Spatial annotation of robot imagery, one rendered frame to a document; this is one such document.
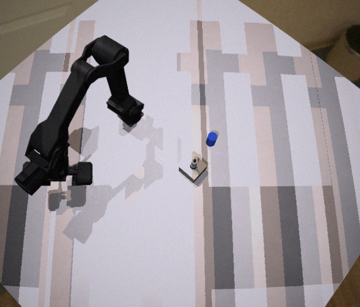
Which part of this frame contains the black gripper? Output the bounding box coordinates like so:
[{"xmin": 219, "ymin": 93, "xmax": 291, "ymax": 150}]
[{"xmin": 42, "ymin": 161, "xmax": 93, "ymax": 186}]

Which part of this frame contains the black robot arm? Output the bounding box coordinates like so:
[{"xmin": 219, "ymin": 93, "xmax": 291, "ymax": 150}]
[{"xmin": 14, "ymin": 35, "xmax": 144, "ymax": 195}]

